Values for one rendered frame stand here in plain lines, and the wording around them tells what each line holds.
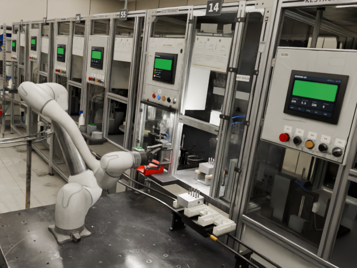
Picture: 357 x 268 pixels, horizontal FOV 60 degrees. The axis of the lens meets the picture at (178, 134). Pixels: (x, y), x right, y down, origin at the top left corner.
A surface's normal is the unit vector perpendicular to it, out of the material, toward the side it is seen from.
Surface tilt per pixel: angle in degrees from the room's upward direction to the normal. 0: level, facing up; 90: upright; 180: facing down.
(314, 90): 90
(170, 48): 90
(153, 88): 90
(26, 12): 90
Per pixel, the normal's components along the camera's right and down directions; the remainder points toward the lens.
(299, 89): -0.77, 0.04
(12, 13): 0.63, 0.25
